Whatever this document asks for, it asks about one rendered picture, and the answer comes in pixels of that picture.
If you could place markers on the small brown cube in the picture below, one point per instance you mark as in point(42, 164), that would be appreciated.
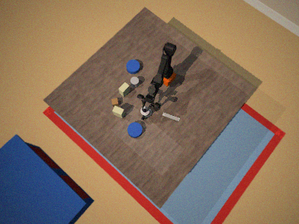
point(115, 102)

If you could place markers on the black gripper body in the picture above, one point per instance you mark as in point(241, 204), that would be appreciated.
point(152, 103)

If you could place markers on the grey cylinder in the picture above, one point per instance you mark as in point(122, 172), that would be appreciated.
point(134, 82)

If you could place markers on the blue short cylinder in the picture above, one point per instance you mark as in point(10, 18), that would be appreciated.
point(134, 130)
point(133, 66)

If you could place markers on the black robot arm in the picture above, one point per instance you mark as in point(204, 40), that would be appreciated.
point(165, 71)

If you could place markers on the beige rectangular block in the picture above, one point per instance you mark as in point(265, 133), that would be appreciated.
point(124, 89)
point(119, 112)

